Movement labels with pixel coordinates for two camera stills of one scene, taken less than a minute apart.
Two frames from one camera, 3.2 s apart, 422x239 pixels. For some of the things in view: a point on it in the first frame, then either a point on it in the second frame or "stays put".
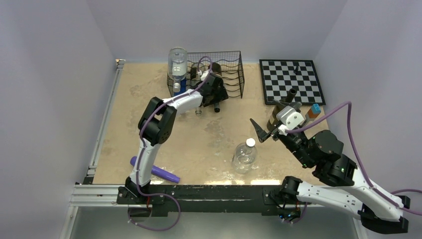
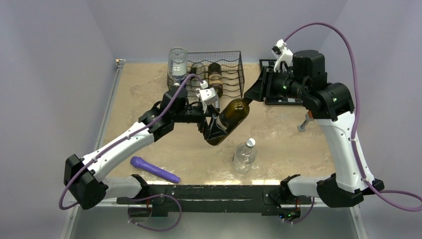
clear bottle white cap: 177,64 stays put
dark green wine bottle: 272,117 → 230,118
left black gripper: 221,95 → 212,130
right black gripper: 261,134 → 265,82
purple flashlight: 158,171 stays put
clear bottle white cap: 245,155 stays put
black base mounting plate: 161,198 stays put
